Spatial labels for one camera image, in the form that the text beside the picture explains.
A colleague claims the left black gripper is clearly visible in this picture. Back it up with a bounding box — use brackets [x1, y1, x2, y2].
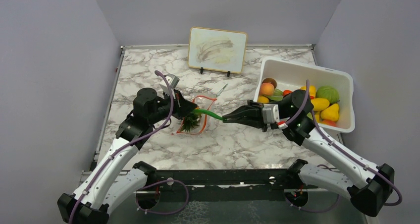
[149, 89, 198, 125]

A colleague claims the green chili pepper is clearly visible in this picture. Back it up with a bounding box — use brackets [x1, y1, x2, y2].
[193, 109, 224, 121]

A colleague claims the toy pineapple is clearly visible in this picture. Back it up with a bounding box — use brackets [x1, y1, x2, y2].
[180, 113, 201, 132]

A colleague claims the clear zip bag orange zipper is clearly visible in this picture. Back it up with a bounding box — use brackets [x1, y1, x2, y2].
[176, 94, 217, 135]

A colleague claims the red carrot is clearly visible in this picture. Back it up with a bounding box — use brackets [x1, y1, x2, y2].
[283, 90, 293, 97]

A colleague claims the yellow mango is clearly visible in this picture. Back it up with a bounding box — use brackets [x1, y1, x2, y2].
[311, 98, 330, 112]

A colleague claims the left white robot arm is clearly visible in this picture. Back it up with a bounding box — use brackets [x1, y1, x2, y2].
[57, 88, 198, 224]

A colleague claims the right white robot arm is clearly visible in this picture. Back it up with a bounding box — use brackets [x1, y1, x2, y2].
[222, 90, 396, 217]

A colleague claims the small orange fruit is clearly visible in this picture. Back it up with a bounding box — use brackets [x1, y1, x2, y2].
[257, 96, 270, 104]

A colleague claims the green leafy vegetable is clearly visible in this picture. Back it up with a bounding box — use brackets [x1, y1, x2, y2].
[267, 89, 283, 101]

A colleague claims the brown kiwi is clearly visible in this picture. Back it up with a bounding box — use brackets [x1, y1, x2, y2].
[262, 78, 277, 88]

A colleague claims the grey pen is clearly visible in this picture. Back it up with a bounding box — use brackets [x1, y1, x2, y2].
[216, 84, 228, 97]

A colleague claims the white plastic bin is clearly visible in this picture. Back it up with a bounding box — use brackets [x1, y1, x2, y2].
[253, 56, 355, 133]

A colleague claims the yellow bell pepper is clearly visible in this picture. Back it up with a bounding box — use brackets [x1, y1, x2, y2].
[300, 85, 316, 99]

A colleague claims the red apple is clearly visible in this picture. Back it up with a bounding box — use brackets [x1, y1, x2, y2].
[321, 119, 337, 127]

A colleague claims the yellow pear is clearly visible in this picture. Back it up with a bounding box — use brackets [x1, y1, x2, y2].
[320, 103, 339, 122]

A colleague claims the green cabbage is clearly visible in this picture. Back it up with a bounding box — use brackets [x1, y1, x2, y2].
[316, 86, 340, 104]

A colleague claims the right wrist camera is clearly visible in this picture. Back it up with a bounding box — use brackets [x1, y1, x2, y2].
[262, 104, 288, 130]

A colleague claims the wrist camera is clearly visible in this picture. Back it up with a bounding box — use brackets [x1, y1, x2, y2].
[159, 74, 179, 100]
[262, 104, 288, 130]

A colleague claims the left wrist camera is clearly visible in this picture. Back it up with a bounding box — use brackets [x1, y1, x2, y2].
[159, 74, 179, 100]

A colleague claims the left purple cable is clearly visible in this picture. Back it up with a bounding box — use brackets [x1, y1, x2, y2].
[68, 70, 174, 224]

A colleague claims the purple cable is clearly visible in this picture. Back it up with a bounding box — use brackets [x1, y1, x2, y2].
[284, 79, 403, 207]
[68, 70, 174, 224]

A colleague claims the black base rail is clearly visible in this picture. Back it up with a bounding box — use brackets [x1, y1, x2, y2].
[88, 168, 329, 204]

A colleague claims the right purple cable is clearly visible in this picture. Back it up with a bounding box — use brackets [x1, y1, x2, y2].
[284, 79, 403, 207]

